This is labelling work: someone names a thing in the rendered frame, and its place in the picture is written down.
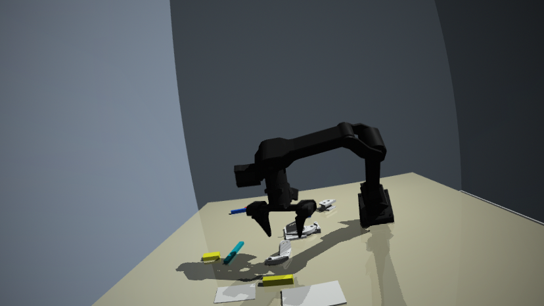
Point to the blue rectangular bar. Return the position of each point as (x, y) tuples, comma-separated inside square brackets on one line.
[(238, 211)]

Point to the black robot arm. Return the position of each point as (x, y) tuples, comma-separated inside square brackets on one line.
[(275, 155)]

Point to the teal rectangular bar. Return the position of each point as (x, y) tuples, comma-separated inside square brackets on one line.
[(233, 252)]

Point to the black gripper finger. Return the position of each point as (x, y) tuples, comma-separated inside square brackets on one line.
[(300, 224), (263, 221)]

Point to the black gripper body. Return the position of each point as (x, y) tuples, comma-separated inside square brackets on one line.
[(279, 200)]

